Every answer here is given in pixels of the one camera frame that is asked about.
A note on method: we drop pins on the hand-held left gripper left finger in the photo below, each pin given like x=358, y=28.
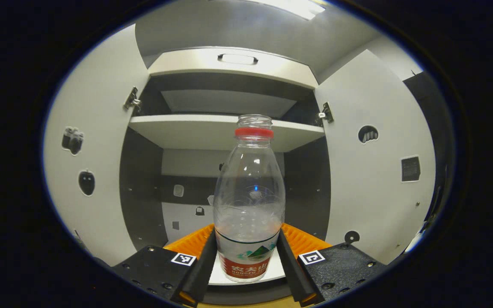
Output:
x=201, y=265

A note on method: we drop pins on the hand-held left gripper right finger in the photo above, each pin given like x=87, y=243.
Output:
x=291, y=269

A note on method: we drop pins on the clear plastic bottle red label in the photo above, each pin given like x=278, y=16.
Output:
x=248, y=201

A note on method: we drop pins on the white cabinet door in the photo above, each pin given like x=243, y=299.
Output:
x=370, y=205
x=101, y=171

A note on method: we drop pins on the white cabinet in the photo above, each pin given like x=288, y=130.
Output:
x=144, y=192

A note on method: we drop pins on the metal door hinge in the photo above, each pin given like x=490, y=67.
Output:
x=132, y=100
x=326, y=113

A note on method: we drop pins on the white cabinet drawer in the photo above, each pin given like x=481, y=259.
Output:
x=186, y=64

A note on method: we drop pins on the ceiling light panel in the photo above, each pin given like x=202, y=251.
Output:
x=293, y=6

